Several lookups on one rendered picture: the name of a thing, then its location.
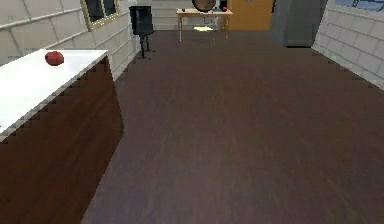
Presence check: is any grey fridge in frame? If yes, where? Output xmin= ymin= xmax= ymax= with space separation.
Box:
xmin=269 ymin=0 xmax=329 ymax=48

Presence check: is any gold framed window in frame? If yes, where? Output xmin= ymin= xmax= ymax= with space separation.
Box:
xmin=80 ymin=0 xmax=121 ymax=32

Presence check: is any blue window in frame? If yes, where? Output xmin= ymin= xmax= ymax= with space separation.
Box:
xmin=334 ymin=0 xmax=384 ymax=13

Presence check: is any dark round pan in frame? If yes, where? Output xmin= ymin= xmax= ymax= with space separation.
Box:
xmin=191 ymin=0 xmax=217 ymax=13

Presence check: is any red tomato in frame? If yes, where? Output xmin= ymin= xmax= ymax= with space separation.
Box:
xmin=44 ymin=50 xmax=65 ymax=67

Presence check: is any brown counter with white top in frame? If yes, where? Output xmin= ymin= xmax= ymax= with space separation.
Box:
xmin=0 ymin=49 xmax=125 ymax=224

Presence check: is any orange wooden door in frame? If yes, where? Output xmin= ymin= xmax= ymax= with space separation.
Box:
xmin=227 ymin=0 xmax=276 ymax=32

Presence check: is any light wooden table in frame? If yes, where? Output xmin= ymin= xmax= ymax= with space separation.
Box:
xmin=176 ymin=8 xmax=234 ymax=43

